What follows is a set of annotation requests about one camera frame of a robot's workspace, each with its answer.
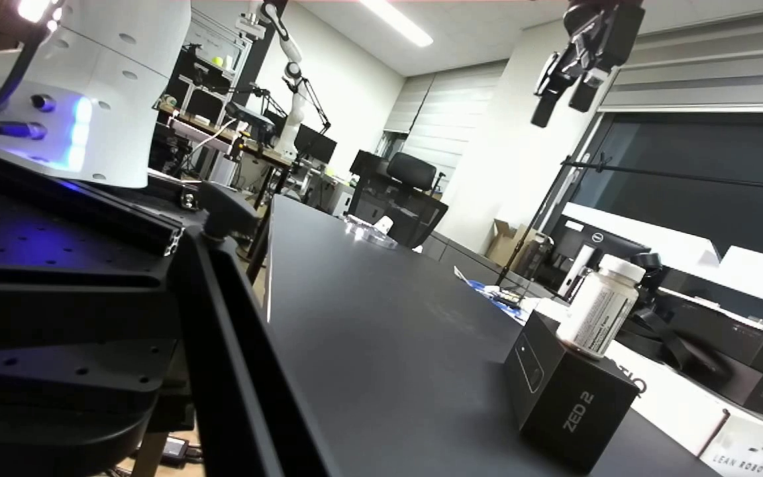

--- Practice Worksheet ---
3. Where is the white cardboard box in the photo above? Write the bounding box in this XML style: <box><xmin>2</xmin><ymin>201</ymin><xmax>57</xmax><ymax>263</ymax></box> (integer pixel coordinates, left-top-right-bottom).
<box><xmin>601</xmin><ymin>340</ymin><xmax>763</xmax><ymax>477</ymax></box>

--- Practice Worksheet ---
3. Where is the long black box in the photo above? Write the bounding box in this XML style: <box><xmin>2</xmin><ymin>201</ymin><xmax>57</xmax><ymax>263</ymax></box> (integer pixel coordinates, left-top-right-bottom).
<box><xmin>653</xmin><ymin>287</ymin><xmax>763</xmax><ymax>386</ymax></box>

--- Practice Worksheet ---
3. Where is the ceiling light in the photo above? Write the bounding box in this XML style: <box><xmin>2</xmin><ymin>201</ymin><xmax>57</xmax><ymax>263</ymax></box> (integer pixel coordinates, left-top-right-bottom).
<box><xmin>358</xmin><ymin>0</ymin><xmax>434</xmax><ymax>48</ymax></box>

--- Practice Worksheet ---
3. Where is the black monitor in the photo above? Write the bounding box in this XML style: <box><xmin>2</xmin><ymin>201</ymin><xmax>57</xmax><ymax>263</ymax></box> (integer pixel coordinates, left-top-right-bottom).
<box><xmin>293</xmin><ymin>124</ymin><xmax>338</xmax><ymax>168</ymax></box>

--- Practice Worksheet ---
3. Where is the metal shelf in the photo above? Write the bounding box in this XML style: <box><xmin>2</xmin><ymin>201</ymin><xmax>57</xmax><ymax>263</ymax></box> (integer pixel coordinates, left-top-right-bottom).
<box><xmin>162</xmin><ymin>10</ymin><xmax>254</xmax><ymax>133</ymax></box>

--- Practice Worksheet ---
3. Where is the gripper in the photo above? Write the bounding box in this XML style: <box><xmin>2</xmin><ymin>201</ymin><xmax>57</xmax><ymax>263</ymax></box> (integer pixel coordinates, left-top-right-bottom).
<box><xmin>531</xmin><ymin>0</ymin><xmax>647</xmax><ymax>129</ymax></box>

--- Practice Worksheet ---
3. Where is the black office chair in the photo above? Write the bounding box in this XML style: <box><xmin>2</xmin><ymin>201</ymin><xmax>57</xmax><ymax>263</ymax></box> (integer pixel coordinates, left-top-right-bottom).
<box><xmin>350</xmin><ymin>151</ymin><xmax>450</xmax><ymax>250</ymax></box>

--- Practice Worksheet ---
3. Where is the grey window blind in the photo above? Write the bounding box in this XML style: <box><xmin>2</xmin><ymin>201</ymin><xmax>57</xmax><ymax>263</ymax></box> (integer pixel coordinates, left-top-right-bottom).
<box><xmin>383</xmin><ymin>61</ymin><xmax>509</xmax><ymax>183</ymax></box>

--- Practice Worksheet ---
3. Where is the window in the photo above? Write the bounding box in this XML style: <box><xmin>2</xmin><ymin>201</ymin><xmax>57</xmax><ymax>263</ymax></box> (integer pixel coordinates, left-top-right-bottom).
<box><xmin>540</xmin><ymin>109</ymin><xmax>763</xmax><ymax>322</ymax></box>

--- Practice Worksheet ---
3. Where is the monitor with silver stand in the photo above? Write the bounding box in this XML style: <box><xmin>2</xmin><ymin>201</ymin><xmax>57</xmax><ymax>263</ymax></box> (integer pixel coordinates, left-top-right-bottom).
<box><xmin>549</xmin><ymin>215</ymin><xmax>654</xmax><ymax>300</ymax></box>

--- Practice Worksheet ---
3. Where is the cluttered wooden desk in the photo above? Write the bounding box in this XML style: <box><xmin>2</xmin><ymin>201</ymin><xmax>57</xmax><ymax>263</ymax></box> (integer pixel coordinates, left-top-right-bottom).
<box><xmin>154</xmin><ymin>103</ymin><xmax>297</xmax><ymax>199</ymax></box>

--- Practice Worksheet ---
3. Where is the black cardboard box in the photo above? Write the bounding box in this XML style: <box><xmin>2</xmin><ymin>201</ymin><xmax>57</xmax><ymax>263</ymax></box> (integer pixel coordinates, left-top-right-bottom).
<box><xmin>503</xmin><ymin>309</ymin><xmax>641</xmax><ymax>473</ymax></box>

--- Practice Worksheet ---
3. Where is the black power brick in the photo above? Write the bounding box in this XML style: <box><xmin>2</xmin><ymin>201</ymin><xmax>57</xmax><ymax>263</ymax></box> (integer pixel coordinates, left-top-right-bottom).
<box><xmin>158</xmin><ymin>435</ymin><xmax>191</xmax><ymax>466</ymax></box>

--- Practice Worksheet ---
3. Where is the blue packet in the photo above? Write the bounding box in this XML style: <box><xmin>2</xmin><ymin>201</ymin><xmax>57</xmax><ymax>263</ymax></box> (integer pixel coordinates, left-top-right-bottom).
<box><xmin>453</xmin><ymin>265</ymin><xmax>529</xmax><ymax>312</ymax></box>

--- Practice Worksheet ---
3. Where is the clear plastic container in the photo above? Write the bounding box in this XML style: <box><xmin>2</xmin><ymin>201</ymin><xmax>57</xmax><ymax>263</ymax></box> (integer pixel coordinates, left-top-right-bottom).
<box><xmin>344</xmin><ymin>215</ymin><xmax>399</xmax><ymax>250</ymax></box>

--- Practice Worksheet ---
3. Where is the brown cardboard box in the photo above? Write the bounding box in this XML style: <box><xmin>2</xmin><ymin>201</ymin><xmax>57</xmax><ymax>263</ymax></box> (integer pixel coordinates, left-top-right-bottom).
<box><xmin>485</xmin><ymin>219</ymin><xmax>548</xmax><ymax>274</ymax></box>

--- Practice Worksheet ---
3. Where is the white pill bottle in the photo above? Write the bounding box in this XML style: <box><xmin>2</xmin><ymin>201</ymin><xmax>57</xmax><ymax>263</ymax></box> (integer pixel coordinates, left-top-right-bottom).
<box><xmin>556</xmin><ymin>254</ymin><xmax>647</xmax><ymax>360</ymax></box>

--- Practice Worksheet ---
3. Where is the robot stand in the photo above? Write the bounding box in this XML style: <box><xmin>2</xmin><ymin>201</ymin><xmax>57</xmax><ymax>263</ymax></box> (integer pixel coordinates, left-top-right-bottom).
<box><xmin>0</xmin><ymin>136</ymin><xmax>339</xmax><ymax>477</ymax></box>

